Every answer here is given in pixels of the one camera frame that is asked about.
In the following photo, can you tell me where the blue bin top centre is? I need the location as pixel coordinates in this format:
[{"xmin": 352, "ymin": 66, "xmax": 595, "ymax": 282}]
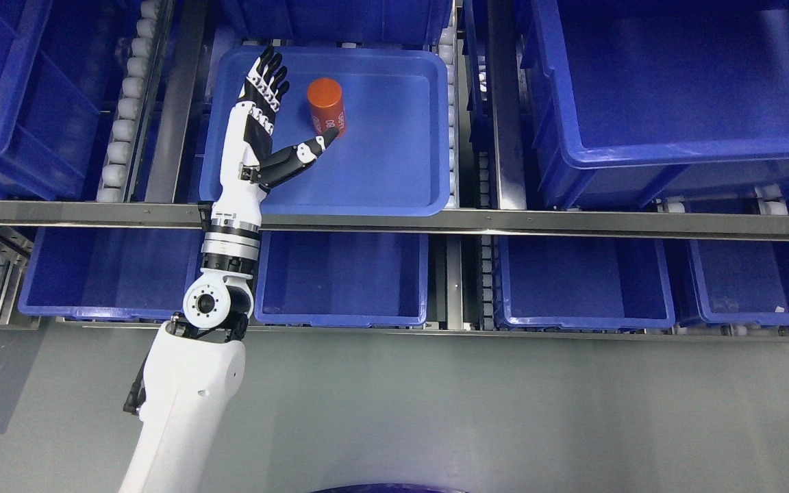
[{"xmin": 218, "ymin": 1, "xmax": 452, "ymax": 46}]

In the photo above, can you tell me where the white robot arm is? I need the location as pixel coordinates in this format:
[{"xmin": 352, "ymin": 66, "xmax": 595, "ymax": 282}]
[{"xmin": 119, "ymin": 216, "xmax": 261, "ymax": 492}]

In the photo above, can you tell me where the large blue bin upper right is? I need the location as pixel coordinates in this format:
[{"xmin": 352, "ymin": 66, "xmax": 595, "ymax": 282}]
[{"xmin": 514, "ymin": 1, "xmax": 789, "ymax": 210}]

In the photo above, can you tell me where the metal shelf rack frame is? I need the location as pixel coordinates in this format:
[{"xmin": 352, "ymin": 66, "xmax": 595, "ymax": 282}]
[{"xmin": 0, "ymin": 25, "xmax": 789, "ymax": 334}]

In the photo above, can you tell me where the blue bin lower left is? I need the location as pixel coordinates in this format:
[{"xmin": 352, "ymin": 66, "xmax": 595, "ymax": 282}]
[{"xmin": 18, "ymin": 227, "xmax": 203, "ymax": 321}]

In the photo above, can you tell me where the shallow blue plastic tray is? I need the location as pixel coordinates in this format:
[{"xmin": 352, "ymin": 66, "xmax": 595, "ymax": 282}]
[{"xmin": 199, "ymin": 45, "xmax": 453, "ymax": 218}]

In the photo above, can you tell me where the blue bin lower centre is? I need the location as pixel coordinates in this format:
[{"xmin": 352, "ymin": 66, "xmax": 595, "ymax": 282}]
[{"xmin": 254, "ymin": 231, "xmax": 429, "ymax": 328}]

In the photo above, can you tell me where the large blue bin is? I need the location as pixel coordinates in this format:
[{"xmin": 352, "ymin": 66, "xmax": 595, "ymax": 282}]
[
  {"xmin": 0, "ymin": 0, "xmax": 140, "ymax": 201},
  {"xmin": 514, "ymin": 1, "xmax": 789, "ymax": 210}
]

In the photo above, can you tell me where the blue bin lower far right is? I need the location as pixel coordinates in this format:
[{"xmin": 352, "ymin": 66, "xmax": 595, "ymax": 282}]
[{"xmin": 668, "ymin": 240, "xmax": 789, "ymax": 327}]

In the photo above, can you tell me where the large blue bin upper left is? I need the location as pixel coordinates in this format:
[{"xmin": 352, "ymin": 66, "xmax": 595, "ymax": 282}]
[{"xmin": 0, "ymin": 0, "xmax": 140, "ymax": 201}]

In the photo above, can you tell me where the orange cylindrical capacitor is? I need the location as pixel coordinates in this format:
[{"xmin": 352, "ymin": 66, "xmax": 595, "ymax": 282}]
[{"xmin": 306, "ymin": 77, "xmax": 347, "ymax": 138}]

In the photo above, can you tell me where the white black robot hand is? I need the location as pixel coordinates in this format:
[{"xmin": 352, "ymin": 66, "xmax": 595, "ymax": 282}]
[{"xmin": 211, "ymin": 46, "xmax": 340, "ymax": 230}]

